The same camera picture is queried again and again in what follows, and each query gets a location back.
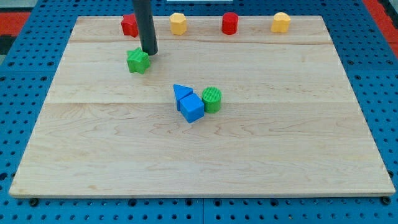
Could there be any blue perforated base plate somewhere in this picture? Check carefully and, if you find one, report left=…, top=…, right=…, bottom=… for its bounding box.
left=1, top=0, right=397, bottom=223

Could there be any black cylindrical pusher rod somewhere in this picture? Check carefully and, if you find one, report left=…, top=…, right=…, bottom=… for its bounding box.
left=132, top=0, right=158, bottom=55

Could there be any green star block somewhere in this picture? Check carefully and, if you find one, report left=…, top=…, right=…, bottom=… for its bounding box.
left=126, top=47, right=150, bottom=74

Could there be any red cylinder block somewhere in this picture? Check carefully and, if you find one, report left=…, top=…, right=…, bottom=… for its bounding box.
left=221, top=12, right=239, bottom=35

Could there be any yellow hexagon block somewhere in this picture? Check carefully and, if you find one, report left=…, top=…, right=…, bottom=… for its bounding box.
left=169, top=12, right=187, bottom=35

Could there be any light wooden board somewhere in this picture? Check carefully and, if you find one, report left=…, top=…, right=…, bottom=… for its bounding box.
left=9, top=16, right=396, bottom=198

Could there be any green cylinder block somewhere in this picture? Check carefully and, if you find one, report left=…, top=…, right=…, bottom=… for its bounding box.
left=201, top=86, right=222, bottom=113

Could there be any blue triangle block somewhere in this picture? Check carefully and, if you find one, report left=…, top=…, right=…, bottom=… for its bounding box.
left=173, top=84, right=193, bottom=111

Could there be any red star block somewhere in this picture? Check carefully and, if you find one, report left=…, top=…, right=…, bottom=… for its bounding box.
left=121, top=13, right=139, bottom=37

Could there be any blue cube block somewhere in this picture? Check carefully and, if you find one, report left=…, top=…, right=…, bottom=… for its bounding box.
left=180, top=93, right=205, bottom=123

